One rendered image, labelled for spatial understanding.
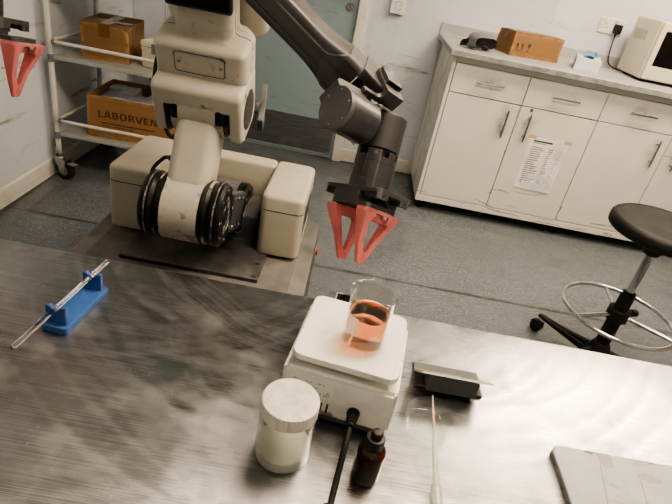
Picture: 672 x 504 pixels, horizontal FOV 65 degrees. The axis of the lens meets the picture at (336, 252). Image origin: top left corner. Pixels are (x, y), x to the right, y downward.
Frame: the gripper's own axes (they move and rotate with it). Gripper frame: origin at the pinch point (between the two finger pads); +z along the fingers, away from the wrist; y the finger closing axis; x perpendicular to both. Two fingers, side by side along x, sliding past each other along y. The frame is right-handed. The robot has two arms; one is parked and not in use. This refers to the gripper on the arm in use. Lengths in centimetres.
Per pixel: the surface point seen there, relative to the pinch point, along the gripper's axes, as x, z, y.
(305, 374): -11.3, 14.1, 8.7
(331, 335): -8.1, 9.6, 7.9
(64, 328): -27.7, 17.8, -17.8
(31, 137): 12, -16, -226
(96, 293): -23.0, 13.9, -22.7
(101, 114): 36, -37, -218
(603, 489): 14.1, 18.2, 33.0
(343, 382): -8.4, 13.8, 11.8
